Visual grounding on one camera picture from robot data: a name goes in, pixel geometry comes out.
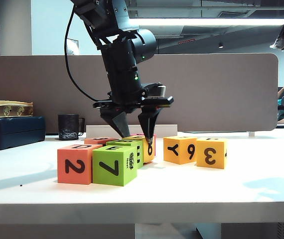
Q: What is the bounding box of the green block with number 7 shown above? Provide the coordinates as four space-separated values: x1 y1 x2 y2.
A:
92 145 138 187

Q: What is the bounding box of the navy blue case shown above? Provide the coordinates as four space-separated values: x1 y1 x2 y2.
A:
0 116 46 152

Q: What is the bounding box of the ceiling light strip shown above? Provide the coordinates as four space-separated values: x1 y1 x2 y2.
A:
129 18 284 26

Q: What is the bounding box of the orange block with letter Y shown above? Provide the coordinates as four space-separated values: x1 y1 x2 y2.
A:
84 137 119 146

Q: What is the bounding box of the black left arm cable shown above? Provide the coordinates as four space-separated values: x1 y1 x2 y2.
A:
64 9 97 102

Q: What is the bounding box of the pink block with number 4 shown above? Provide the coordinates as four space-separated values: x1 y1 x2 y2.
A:
131 133 157 157

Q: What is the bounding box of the yellow block with Y and 6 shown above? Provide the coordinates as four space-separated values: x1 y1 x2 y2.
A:
163 136 198 165

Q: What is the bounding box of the green block with letter D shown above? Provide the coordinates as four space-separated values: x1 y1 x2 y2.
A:
106 139 144 169

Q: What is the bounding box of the orange block with Queen print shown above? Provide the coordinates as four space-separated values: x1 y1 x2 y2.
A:
57 144 103 185

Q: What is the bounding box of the cream ornate box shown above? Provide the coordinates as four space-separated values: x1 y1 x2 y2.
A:
0 100 35 118

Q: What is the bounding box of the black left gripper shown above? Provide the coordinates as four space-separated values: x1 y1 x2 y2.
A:
93 84 175 145

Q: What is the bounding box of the yellow block with number 3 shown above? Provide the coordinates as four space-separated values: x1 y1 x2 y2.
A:
196 137 229 170

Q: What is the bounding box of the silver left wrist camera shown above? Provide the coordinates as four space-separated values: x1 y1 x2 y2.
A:
145 84 167 99

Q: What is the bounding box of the black mug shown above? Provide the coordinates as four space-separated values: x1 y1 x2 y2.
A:
58 114 86 141

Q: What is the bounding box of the yellow block with Alligator print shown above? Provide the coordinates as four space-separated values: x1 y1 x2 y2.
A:
129 135 155 164

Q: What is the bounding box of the wall sign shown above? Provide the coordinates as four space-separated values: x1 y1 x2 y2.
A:
66 38 80 56

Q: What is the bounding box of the brown-grey desk divider panel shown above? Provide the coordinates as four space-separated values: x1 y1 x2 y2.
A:
0 53 279 132

